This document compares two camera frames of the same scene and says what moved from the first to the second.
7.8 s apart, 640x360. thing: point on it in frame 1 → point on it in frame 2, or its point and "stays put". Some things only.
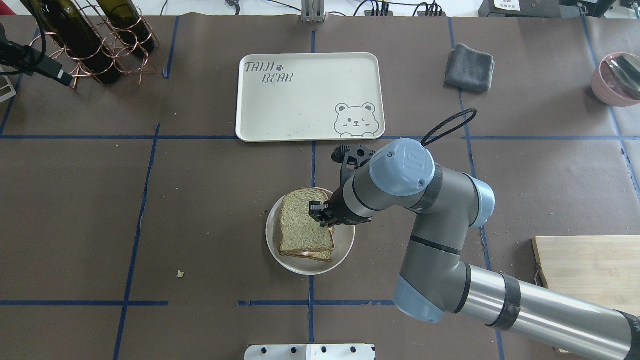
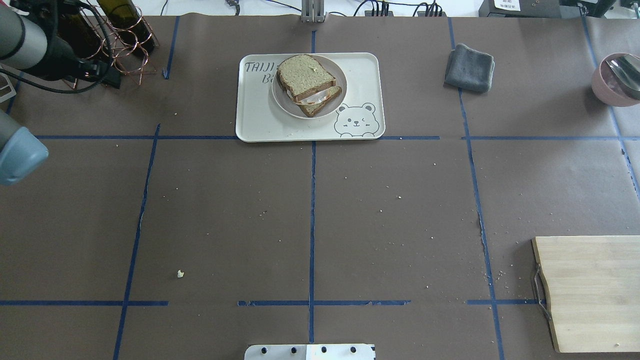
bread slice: x=323 y=255 → x=311 y=109
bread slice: x=299 y=230 → x=302 y=75
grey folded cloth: x=469 y=69 stays put
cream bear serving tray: x=310 y=96 stays put
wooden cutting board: x=603 y=270 stays put
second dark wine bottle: x=125 y=18 stays put
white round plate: x=344 y=237 → x=338 y=74
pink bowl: x=609 y=87 stays put
